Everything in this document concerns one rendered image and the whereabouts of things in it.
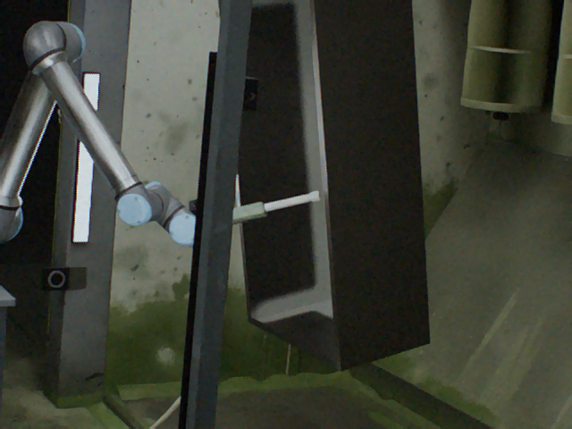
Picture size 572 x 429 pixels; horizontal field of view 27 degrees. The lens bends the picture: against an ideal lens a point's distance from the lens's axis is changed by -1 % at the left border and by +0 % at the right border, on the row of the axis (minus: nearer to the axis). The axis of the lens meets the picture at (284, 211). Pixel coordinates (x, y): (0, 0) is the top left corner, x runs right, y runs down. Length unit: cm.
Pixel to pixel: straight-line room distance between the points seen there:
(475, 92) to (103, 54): 147
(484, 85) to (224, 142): 242
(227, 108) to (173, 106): 207
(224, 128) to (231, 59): 14
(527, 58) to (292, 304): 135
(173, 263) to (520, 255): 135
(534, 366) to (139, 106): 173
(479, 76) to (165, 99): 124
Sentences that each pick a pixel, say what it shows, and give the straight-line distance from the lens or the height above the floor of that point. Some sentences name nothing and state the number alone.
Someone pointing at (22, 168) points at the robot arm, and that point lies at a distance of 365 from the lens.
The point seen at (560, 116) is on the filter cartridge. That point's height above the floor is 128.
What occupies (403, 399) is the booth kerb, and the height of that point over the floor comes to 9.
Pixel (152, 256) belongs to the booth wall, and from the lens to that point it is 455.
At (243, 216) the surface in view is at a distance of 369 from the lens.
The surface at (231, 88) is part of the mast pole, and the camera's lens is 242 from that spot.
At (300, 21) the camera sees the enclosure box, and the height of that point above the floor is 152.
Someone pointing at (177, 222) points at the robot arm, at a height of 92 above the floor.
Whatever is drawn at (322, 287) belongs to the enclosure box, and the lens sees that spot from 433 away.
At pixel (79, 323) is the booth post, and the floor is 33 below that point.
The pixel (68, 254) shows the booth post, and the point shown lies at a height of 60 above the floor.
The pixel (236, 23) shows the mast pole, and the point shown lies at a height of 150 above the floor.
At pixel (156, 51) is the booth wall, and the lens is 444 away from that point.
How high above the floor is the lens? 150
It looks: 9 degrees down
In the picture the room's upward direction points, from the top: 5 degrees clockwise
